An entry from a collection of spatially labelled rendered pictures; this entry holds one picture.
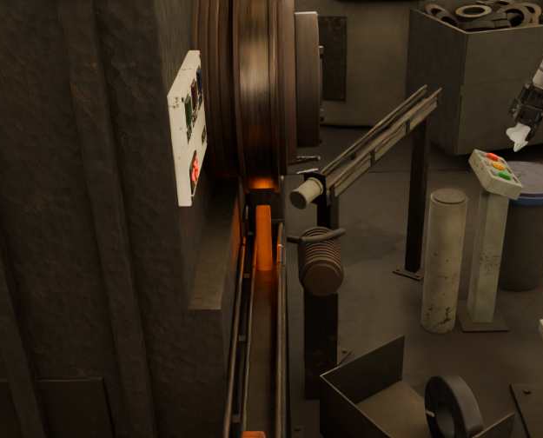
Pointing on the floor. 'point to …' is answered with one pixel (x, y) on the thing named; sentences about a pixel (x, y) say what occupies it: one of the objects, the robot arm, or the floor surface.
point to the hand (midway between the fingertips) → (519, 148)
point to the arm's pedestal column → (540, 408)
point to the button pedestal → (487, 247)
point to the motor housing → (320, 306)
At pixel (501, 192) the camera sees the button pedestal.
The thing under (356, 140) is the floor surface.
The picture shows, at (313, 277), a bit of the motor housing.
